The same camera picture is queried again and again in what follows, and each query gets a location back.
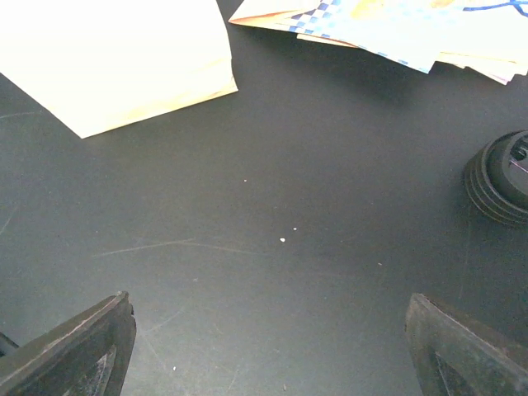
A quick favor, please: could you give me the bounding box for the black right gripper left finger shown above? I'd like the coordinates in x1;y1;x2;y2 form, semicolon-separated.
1;291;137;395

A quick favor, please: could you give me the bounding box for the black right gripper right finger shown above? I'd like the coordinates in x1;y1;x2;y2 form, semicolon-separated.
405;293;527;395

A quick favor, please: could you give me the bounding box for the cream paper bag with handles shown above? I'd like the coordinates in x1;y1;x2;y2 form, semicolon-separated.
1;1;238;138

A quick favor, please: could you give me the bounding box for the blue checkered paper bag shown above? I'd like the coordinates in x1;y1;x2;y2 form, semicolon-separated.
285;1;527;73

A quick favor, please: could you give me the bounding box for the white flat paper bag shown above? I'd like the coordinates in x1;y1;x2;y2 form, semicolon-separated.
229;0;320;29

